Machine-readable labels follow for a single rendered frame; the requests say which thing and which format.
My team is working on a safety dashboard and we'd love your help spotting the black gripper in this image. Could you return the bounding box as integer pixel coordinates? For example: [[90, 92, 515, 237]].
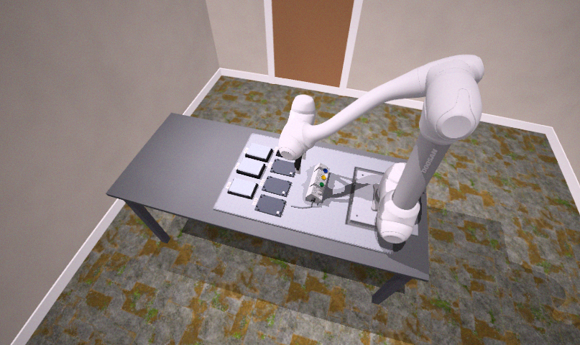
[[294, 152, 306, 174]]

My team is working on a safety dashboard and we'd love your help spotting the white button panel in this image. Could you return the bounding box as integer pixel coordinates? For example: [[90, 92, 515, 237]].
[[291, 163, 330, 208]]

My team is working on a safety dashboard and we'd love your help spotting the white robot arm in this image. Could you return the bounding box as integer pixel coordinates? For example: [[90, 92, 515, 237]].
[[278, 55, 484, 244]]

